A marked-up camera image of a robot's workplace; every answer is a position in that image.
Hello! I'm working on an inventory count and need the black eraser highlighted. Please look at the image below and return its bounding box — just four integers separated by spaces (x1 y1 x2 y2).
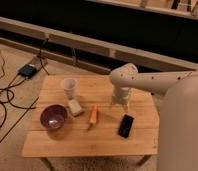
118 114 134 138

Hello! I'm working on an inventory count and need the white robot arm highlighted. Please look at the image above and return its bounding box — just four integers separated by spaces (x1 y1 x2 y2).
109 63 198 171

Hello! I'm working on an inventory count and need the white ceramic cup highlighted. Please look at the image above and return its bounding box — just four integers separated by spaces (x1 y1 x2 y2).
61 78 77 99

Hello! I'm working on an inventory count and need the purple ceramic bowl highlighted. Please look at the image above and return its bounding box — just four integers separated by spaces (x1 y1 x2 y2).
40 105 68 130

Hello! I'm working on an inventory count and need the orange carrot toy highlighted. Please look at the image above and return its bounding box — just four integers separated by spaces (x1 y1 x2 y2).
88 105 98 130

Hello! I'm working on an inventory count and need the long wooden beam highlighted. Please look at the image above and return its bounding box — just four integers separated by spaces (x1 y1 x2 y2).
0 17 198 71

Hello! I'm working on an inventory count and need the white block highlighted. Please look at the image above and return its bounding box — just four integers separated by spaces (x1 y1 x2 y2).
68 99 83 116

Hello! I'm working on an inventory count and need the wooden table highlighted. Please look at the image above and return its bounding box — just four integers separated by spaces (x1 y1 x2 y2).
22 75 159 157

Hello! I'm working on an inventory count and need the black power adapter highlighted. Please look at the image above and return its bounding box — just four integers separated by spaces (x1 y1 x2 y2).
18 64 37 79

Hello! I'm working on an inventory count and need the black floor cable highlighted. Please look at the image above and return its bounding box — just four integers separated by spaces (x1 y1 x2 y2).
0 36 50 153

